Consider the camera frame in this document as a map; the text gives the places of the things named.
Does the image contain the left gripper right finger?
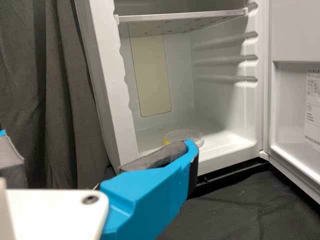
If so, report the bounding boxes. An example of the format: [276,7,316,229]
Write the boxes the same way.
[99,138,200,240]

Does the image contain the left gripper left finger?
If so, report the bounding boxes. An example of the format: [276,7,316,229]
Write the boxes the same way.
[0,128,28,189]

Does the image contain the petri dish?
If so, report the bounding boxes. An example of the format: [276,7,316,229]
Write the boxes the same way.
[164,128,205,148]

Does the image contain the white incubator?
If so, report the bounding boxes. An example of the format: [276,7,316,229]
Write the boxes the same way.
[73,0,272,186]

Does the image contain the incubator door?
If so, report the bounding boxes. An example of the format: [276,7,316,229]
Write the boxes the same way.
[259,0,320,200]

